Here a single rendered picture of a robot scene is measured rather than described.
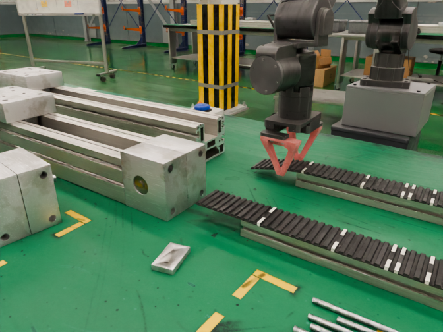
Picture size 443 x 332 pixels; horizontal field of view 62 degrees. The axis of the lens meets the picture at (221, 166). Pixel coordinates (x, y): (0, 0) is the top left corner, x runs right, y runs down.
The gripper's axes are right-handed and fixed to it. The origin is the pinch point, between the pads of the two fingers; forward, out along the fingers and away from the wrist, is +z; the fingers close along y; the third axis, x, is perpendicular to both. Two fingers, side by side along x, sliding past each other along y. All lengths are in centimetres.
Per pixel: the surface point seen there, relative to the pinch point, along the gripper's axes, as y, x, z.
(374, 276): 20.8, 20.1, 2.1
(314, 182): 1.3, 5.4, 1.9
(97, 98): -2, -56, -4
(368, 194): 1.9, 14.7, 1.2
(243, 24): -480, -298, -2
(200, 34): -262, -219, -1
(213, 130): -2.3, -18.9, -2.3
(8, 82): 5, -84, -7
